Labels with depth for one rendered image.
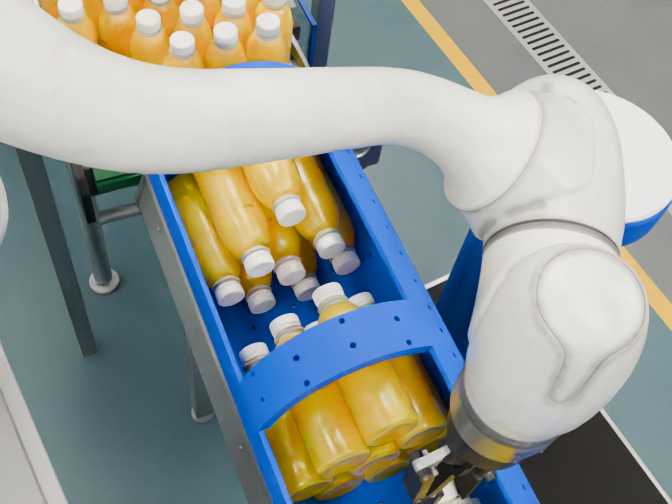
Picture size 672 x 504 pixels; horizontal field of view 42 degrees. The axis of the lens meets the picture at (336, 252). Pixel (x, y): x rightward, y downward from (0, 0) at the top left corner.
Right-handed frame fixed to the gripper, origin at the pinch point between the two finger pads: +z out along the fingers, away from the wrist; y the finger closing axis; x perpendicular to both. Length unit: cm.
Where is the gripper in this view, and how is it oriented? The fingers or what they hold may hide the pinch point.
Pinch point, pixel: (446, 484)
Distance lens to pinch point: 92.2
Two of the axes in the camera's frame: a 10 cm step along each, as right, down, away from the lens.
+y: 9.1, -2.8, 2.9
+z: -1.1, 5.2, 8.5
